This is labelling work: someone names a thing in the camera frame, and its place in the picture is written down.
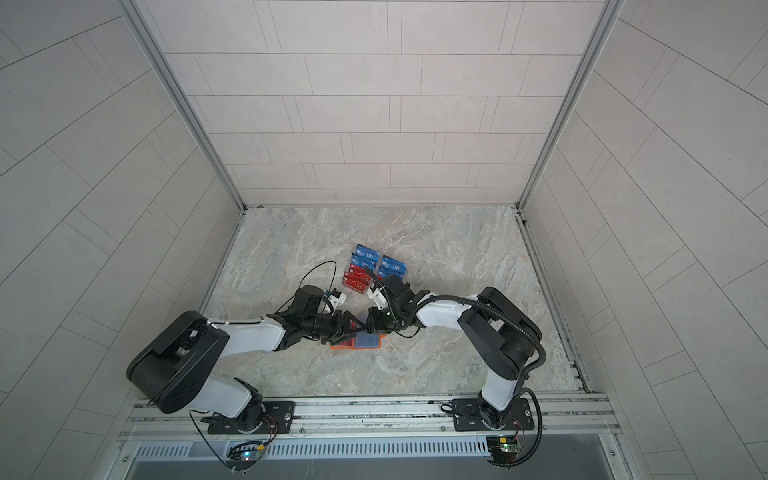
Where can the left circuit board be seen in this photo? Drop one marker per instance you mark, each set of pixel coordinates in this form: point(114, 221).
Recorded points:
point(243, 456)

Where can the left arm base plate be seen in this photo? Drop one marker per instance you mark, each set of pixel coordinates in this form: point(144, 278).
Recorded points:
point(265, 417)

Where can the aluminium mounting rail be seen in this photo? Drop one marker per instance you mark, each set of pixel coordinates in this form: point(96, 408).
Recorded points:
point(421, 416)

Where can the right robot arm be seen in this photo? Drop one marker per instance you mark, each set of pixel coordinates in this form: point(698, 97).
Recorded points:
point(506, 339)

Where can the right clear card display stand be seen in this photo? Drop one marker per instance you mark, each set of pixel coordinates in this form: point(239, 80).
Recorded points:
point(388, 266)

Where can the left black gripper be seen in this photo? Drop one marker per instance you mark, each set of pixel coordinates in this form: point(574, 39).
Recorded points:
point(341, 328)

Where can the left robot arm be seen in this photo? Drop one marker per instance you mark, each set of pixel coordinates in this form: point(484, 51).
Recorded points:
point(175, 370)

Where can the orange card holder wallet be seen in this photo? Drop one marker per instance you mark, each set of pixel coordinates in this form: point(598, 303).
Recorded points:
point(360, 341)

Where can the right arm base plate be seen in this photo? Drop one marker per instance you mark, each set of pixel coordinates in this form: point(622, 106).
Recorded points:
point(478, 415)

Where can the right circuit board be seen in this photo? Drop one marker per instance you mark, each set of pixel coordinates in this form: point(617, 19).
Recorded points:
point(504, 451)

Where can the circuit board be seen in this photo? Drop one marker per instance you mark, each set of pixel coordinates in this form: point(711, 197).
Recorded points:
point(243, 456)
point(504, 451)

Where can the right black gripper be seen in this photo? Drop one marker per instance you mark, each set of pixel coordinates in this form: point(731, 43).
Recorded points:
point(374, 323)

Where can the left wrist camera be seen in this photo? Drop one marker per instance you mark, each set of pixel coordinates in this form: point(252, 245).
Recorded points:
point(336, 298)

